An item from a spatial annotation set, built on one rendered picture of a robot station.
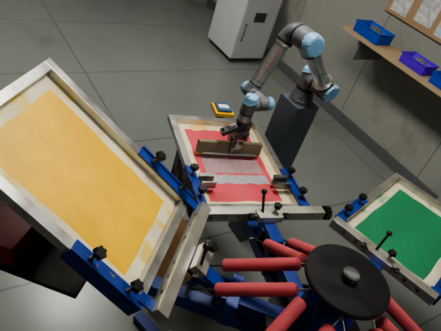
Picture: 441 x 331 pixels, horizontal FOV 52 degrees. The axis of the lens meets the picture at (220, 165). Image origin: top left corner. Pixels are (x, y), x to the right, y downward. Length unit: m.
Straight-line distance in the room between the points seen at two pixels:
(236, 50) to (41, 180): 4.66
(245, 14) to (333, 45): 1.11
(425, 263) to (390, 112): 2.81
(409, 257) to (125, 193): 1.51
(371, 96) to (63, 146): 4.11
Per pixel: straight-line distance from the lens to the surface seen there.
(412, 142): 5.06
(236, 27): 5.89
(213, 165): 2.49
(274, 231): 2.12
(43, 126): 1.70
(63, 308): 2.91
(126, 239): 1.67
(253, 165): 2.60
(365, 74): 5.38
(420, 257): 2.62
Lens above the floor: 2.43
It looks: 36 degrees down
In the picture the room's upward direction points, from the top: 19 degrees clockwise
